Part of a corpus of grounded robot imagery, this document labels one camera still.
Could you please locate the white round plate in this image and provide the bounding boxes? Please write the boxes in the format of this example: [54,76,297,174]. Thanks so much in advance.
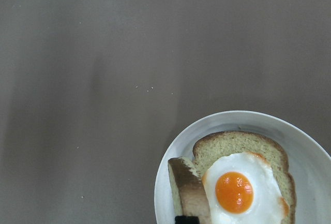
[154,111,330,223]

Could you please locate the bread slice on plate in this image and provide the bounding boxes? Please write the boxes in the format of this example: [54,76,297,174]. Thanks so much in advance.
[192,131,296,223]

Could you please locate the fried egg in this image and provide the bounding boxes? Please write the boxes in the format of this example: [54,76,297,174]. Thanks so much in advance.
[202,152,290,223]

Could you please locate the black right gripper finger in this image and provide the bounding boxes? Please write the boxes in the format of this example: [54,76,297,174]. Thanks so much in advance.
[175,215,200,224]

